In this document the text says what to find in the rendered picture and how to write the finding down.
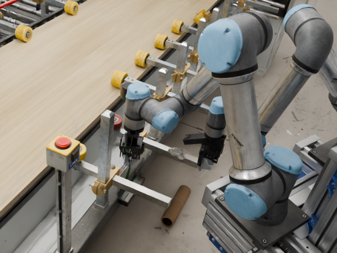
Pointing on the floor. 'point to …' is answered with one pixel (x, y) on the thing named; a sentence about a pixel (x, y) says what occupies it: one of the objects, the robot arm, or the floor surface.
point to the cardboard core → (175, 206)
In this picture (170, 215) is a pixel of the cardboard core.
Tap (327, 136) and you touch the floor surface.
